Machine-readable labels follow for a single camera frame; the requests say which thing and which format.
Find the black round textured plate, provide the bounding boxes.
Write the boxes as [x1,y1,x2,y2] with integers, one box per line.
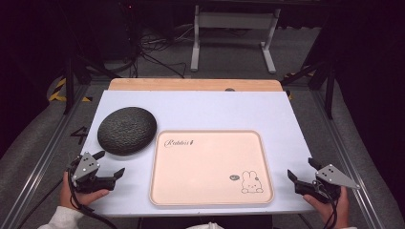
[96,106,158,156]

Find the person's white clothing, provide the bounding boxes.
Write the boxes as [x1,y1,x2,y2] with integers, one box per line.
[185,221,225,229]

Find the person's left hand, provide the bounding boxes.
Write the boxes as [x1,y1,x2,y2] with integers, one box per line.
[59,171,111,211]

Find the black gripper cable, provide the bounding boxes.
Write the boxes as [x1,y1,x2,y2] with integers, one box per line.
[66,168,118,229]
[318,185,340,229]

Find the aluminium floor rail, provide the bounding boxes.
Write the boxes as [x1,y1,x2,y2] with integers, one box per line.
[309,90,383,229]
[0,85,91,229]

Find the yellow black floor tape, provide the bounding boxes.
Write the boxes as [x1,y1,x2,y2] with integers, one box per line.
[47,77,94,103]

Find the black tape floor mark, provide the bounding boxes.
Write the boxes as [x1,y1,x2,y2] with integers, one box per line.
[70,126,90,146]

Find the black stand legs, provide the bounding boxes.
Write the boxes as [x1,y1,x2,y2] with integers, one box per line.
[280,60,336,120]
[61,53,122,115]

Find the wooden table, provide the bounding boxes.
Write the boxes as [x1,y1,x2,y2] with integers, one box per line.
[108,77,285,93]

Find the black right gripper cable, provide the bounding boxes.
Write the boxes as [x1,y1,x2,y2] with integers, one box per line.
[318,185,340,229]

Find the white metal stand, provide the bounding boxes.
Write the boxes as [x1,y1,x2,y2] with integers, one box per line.
[190,4,282,74]

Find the pink tray with rabbit print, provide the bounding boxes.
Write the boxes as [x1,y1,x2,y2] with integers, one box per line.
[148,129,275,207]

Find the black floor cables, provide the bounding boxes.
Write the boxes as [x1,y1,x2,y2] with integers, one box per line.
[127,25,189,79]

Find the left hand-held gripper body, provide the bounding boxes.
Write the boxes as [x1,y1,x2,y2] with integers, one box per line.
[67,152,117,195]

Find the person's right hand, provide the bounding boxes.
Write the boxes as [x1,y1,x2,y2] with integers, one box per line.
[302,185,351,229]

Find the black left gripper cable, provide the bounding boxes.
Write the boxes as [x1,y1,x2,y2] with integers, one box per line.
[66,168,118,229]

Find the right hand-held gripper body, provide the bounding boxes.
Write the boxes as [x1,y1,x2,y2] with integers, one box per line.
[294,163,361,204]

